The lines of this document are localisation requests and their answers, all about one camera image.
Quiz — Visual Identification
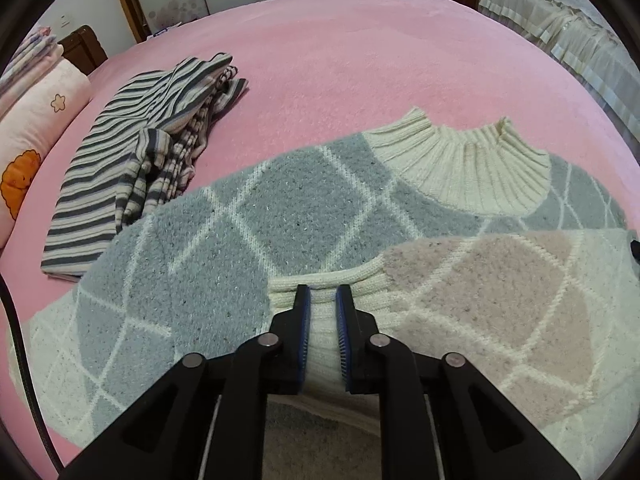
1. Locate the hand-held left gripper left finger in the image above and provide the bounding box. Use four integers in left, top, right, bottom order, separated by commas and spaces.
65, 284, 313, 480

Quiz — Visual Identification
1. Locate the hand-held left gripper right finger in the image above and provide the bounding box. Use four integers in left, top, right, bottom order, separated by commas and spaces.
335, 284, 577, 480

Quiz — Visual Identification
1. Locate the grey pink checked knit sweater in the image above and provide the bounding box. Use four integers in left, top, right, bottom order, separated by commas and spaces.
7, 106, 640, 448

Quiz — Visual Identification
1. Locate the cream lace furniture cover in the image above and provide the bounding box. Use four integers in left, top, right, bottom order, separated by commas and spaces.
477, 0, 640, 132

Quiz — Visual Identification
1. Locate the grey striped folded garment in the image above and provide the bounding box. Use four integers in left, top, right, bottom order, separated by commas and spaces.
41, 52, 249, 279

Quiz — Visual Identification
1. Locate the pink fleece blanket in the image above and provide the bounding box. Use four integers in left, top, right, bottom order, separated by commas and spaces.
0, 0, 640, 480

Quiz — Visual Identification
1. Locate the pink pillow with cartoon print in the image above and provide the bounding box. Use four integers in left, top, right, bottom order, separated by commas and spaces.
0, 57, 94, 251

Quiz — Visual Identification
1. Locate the dark wooden headboard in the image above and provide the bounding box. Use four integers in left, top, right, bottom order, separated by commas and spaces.
57, 25, 109, 76

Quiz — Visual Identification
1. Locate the folded striped quilt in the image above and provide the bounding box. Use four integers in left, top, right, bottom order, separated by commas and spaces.
0, 27, 64, 96

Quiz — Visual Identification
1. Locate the black cable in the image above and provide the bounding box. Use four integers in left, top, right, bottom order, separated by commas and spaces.
0, 275, 66, 472

